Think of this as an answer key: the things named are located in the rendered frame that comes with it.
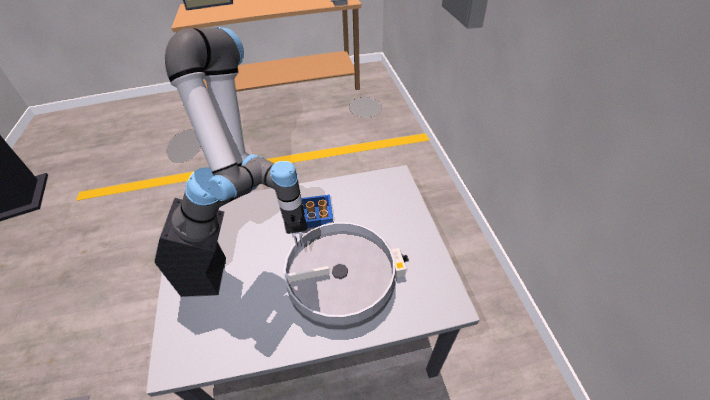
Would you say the blue crate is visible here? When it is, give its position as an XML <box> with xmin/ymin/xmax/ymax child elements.
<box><xmin>302</xmin><ymin>195</ymin><xmax>333</xmax><ymax>228</ymax></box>

